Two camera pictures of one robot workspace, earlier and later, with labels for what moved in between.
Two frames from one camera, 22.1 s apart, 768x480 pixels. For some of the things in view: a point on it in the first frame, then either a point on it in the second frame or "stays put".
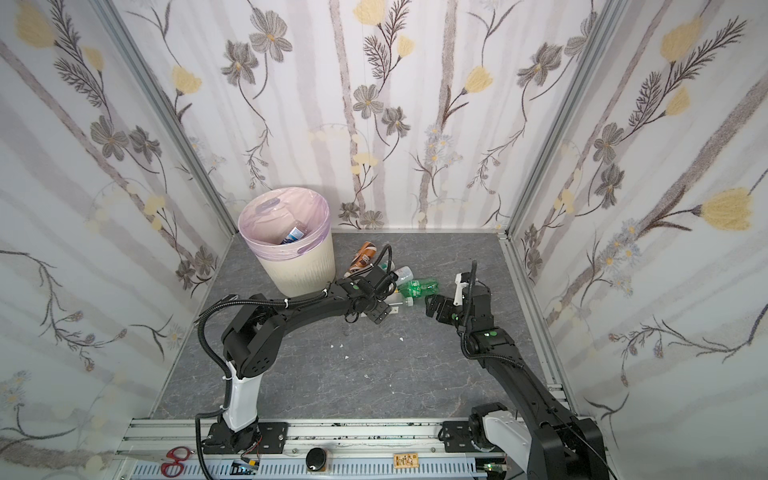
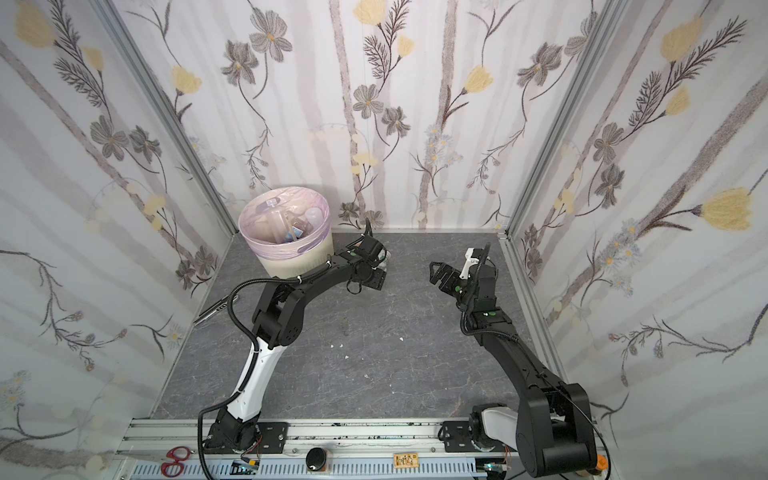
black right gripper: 448,310 to 455,279
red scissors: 171,455 stays put
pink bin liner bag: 266,216 stays put
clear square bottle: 398,299 to 271,228
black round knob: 315,459 stays put
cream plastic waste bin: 309,273 stays put
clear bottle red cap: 404,274 to 313,217
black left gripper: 380,309 to 372,260
